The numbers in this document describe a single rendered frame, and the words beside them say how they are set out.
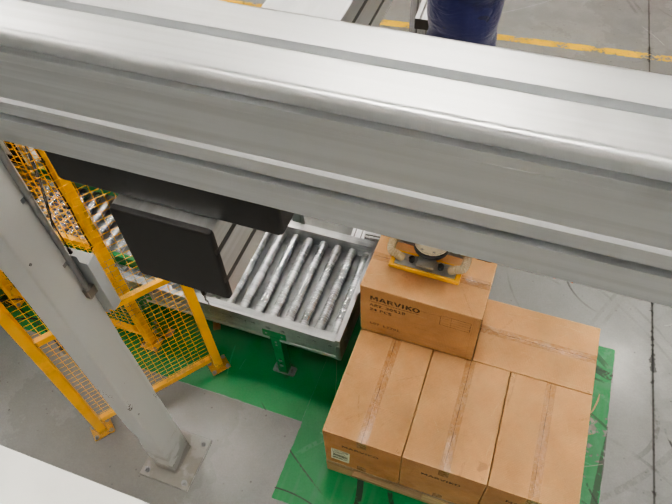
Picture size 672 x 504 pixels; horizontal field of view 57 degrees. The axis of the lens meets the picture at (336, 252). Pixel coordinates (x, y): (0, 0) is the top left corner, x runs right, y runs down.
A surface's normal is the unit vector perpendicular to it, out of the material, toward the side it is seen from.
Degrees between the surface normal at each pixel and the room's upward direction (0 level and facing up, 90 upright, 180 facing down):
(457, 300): 0
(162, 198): 90
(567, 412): 0
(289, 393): 0
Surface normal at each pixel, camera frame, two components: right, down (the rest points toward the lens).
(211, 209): -0.34, 0.76
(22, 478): -0.04, -0.61
